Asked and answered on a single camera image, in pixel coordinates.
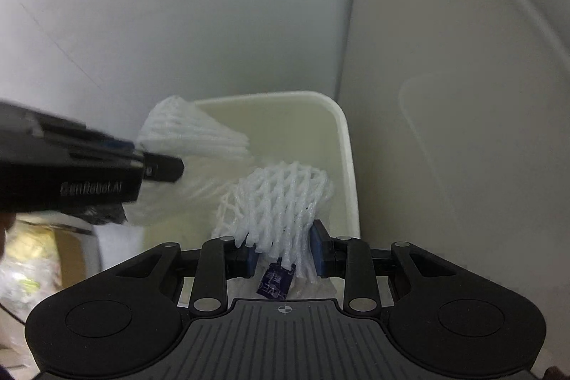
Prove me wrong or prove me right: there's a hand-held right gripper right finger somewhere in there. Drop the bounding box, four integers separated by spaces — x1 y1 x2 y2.
309 220 459 315

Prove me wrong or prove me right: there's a black plastic bag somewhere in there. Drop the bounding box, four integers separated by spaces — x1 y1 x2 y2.
71 202 128 226

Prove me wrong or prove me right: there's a white foam fruit net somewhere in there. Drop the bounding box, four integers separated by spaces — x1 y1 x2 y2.
136 95 251 161
211 160 334 281

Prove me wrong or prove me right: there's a dark blue printed tag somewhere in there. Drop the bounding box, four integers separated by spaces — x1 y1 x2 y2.
257 259 297 300

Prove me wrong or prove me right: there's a clear bag with yellow contents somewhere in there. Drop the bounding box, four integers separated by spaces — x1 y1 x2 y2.
0 220 64 321

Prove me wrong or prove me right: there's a white plastic trash bin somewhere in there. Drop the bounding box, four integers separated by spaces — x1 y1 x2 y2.
94 92 361 303

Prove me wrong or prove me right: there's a brown cardboard box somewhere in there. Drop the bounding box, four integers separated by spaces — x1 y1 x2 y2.
52 224 101 290

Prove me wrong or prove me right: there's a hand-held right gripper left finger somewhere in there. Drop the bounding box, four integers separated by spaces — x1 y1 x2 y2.
113 235 260 315

